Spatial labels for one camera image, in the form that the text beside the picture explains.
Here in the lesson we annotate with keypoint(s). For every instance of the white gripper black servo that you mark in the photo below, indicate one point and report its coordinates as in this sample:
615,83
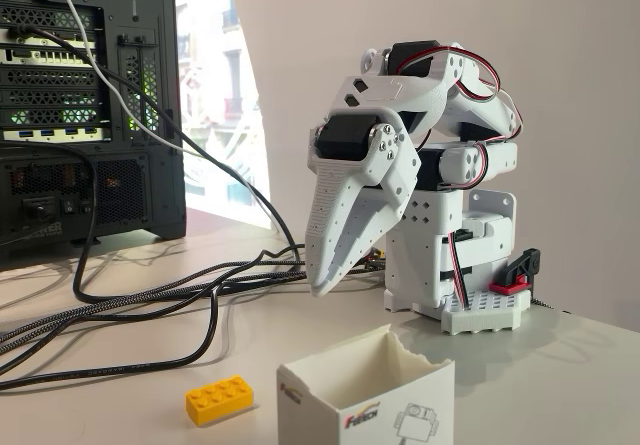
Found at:
338,141

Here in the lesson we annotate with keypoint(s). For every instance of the yellow toy building brick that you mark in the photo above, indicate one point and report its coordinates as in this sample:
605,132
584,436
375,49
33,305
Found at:
218,399

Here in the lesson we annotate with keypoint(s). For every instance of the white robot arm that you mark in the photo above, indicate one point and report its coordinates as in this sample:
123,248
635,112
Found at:
390,90

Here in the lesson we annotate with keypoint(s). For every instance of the white Feetech cardboard box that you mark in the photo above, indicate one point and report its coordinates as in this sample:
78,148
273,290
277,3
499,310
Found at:
320,395

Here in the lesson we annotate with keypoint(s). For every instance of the bright window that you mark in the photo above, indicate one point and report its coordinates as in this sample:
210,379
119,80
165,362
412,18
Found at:
220,90

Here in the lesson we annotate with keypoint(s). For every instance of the black red table clamp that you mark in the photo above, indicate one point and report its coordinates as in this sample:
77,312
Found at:
522,270

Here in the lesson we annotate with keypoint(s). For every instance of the black computer tower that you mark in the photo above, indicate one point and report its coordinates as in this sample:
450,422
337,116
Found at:
55,115

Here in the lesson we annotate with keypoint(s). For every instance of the white perforated base plate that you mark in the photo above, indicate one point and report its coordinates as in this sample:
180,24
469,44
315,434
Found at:
480,317

